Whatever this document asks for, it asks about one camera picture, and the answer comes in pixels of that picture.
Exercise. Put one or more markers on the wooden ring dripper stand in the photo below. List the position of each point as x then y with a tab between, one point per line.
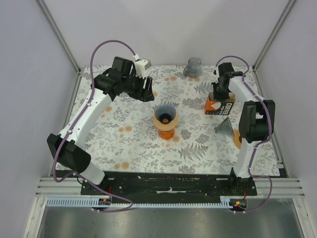
166	127

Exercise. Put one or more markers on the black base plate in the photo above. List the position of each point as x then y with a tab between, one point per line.
155	187

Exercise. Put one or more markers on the blue glass dripper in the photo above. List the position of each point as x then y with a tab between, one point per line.
165	113

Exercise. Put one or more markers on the grey glass carafe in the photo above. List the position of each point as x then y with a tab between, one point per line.
193	68

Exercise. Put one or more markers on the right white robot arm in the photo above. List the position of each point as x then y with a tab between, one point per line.
256	123

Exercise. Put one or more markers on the orange glass carafe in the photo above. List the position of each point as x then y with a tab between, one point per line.
166	135

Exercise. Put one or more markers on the aluminium frame rail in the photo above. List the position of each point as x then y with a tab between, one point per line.
281	188

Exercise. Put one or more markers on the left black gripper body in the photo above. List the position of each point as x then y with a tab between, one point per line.
134	86

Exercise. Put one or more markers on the orange coffee filter box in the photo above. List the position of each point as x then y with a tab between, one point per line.
222	107

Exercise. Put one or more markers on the floral tablecloth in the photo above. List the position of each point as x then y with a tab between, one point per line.
124	137

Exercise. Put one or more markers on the grey glass dripper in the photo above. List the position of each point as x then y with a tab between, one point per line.
225	128

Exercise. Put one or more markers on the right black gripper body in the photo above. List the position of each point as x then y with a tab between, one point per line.
220	92

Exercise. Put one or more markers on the white cable duct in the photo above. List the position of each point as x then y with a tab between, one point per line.
97	202

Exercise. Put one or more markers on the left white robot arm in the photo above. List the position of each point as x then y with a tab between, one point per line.
67	147

